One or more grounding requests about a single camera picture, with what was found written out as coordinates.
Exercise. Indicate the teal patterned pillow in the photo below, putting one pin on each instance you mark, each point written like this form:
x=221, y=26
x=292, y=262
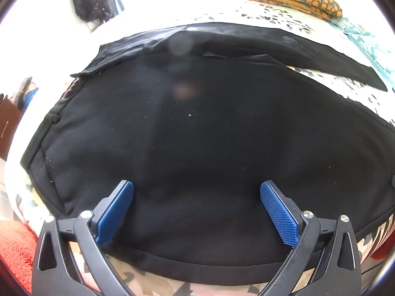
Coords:
x=380, y=52

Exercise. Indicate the brown wooden cabinet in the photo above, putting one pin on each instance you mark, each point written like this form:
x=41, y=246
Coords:
x=10, y=117

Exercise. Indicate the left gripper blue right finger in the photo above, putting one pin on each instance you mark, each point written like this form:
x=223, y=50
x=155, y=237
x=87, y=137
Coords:
x=324, y=259

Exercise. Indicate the clothes pile on cabinet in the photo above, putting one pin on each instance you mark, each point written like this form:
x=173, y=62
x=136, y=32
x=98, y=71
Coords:
x=22, y=98

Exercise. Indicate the black pants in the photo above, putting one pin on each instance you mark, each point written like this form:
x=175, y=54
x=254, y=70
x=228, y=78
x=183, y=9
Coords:
x=197, y=117

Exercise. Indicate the floral bed sheet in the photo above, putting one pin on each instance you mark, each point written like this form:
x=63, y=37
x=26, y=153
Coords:
x=46, y=40

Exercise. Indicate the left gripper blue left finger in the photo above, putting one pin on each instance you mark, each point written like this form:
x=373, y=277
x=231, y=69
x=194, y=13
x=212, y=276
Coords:
x=55, y=271

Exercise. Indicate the orange red fluffy trousers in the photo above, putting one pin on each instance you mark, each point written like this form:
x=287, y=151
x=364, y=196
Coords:
x=18, y=247

